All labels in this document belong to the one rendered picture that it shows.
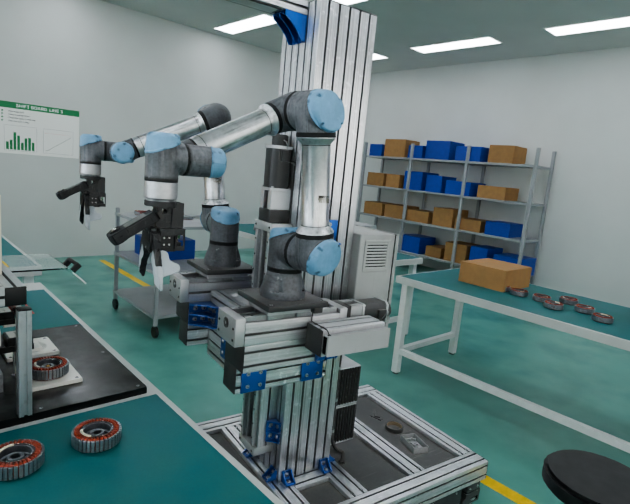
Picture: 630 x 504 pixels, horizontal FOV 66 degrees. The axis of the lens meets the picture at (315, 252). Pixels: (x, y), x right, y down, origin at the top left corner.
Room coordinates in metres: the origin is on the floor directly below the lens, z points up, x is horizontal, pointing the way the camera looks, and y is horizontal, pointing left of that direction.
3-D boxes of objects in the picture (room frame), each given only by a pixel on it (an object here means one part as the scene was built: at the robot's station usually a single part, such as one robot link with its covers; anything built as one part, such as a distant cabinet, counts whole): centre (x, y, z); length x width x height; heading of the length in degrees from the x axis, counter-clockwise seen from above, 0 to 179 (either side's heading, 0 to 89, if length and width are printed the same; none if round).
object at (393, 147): (8.35, -1.29, 1.93); 0.42 x 0.40 x 0.29; 45
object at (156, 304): (4.20, 1.29, 0.51); 1.01 x 0.60 x 1.01; 43
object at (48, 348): (1.53, 0.92, 0.78); 0.15 x 0.15 x 0.01; 43
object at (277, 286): (1.56, 0.09, 1.09); 0.15 x 0.15 x 0.10
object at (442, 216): (7.54, -2.04, 0.92); 0.40 x 0.36 x 0.27; 131
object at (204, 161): (1.21, 0.31, 1.45); 0.11 x 0.11 x 0.08; 43
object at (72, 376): (1.35, 0.76, 0.78); 0.15 x 0.15 x 0.01; 43
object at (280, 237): (1.56, 0.09, 1.20); 0.13 x 0.12 x 0.14; 43
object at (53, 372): (1.35, 0.76, 0.80); 0.11 x 0.11 x 0.04
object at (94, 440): (1.08, 0.49, 0.77); 0.11 x 0.11 x 0.04
